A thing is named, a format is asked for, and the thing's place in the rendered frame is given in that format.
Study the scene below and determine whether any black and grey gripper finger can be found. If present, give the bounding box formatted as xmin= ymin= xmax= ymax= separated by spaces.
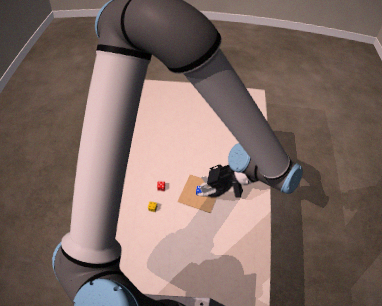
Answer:
xmin=200 ymin=176 xmax=209 ymax=187
xmin=197 ymin=186 xmax=225 ymax=197

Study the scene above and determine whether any yellow die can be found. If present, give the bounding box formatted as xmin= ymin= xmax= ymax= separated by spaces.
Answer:
xmin=148 ymin=201 xmax=157 ymax=212

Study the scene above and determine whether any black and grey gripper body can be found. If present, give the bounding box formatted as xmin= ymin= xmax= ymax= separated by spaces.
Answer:
xmin=207 ymin=164 xmax=240 ymax=192

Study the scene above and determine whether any red die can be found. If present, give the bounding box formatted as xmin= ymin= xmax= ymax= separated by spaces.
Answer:
xmin=157 ymin=181 xmax=165 ymax=191

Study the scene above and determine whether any brown square mat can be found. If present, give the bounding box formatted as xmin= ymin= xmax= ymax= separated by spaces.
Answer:
xmin=177 ymin=175 xmax=217 ymax=213

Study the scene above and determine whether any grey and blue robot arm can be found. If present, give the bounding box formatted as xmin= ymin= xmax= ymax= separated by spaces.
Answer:
xmin=52 ymin=0 xmax=303 ymax=306

